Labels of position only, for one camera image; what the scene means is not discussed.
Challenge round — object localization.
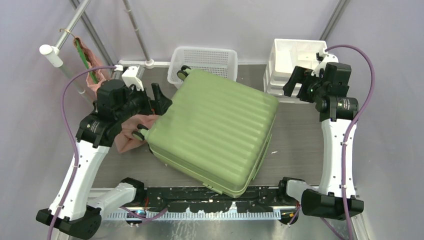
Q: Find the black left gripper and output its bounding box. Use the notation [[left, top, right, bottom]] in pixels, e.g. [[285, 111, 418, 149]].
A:
[[115, 81, 172, 123]]

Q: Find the green ribbed hard-shell suitcase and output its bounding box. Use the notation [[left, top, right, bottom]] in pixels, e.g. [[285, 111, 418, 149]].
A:
[[134, 66, 279, 198]]

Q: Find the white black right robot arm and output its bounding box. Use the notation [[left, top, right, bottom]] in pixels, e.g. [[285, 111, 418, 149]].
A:
[[277, 62, 364, 220]]

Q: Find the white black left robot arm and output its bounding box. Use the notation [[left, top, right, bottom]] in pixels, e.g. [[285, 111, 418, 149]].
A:
[[36, 79, 172, 240]]

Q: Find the pink cloth garment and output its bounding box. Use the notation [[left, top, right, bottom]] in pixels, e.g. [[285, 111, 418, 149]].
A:
[[72, 36, 161, 154]]

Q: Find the white plastic drawer organizer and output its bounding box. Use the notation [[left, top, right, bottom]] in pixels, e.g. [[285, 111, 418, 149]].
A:
[[263, 38, 328, 104]]

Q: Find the green clothes hanger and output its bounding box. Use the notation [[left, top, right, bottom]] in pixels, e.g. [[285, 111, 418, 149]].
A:
[[74, 38, 99, 84]]

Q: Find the white perforated plastic basket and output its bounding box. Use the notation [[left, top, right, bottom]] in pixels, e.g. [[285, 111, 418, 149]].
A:
[[167, 46, 238, 89]]

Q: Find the white and silver clothes rack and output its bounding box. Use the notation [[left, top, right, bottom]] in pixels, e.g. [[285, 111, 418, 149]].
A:
[[39, 0, 122, 101]]

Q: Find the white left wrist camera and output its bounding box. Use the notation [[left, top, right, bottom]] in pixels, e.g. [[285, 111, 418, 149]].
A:
[[121, 65, 145, 91]]

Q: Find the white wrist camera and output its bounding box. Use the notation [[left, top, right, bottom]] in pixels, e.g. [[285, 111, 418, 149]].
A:
[[310, 52, 339, 77], [121, 65, 145, 91]]

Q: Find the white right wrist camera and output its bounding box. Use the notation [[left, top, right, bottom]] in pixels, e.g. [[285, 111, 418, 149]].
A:
[[310, 52, 339, 77]]

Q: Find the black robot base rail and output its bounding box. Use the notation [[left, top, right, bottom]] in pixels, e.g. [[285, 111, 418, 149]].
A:
[[112, 185, 302, 226]]

